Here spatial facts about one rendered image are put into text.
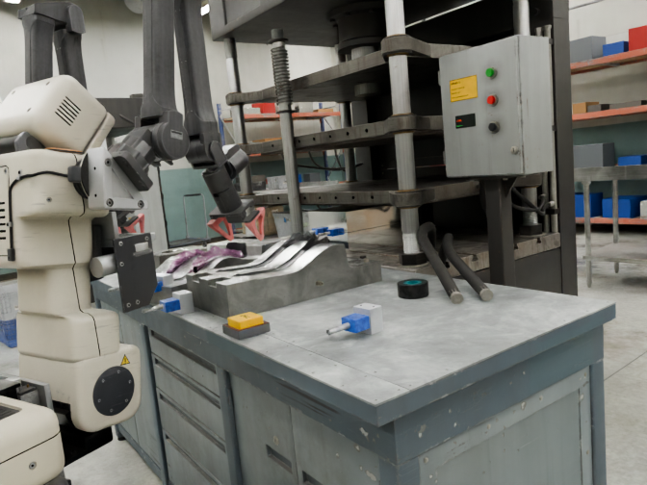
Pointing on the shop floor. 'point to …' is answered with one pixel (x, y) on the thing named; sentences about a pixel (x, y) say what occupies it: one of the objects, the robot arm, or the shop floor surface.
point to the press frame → (455, 28)
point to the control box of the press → (498, 129)
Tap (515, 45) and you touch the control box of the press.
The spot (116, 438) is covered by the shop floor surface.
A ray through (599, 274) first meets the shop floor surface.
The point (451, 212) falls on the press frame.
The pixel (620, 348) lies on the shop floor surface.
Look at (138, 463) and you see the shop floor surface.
